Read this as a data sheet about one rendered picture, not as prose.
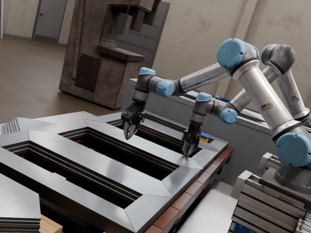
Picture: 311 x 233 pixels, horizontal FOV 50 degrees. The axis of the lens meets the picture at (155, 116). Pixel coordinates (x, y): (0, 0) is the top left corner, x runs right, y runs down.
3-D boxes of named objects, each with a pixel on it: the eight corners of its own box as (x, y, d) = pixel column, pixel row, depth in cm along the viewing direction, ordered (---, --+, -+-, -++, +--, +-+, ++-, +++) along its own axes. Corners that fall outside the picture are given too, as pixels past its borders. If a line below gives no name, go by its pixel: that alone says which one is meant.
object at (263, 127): (127, 83, 274) (128, 78, 273) (155, 82, 329) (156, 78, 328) (289, 142, 231) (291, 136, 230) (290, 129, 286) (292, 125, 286)
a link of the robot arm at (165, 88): (181, 83, 158) (163, 76, 164) (166, 81, 149) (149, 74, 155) (176, 99, 160) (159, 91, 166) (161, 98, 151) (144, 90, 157)
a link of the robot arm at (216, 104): (231, 122, 173) (211, 116, 171) (225, 116, 184) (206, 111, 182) (236, 107, 171) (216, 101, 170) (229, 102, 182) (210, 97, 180)
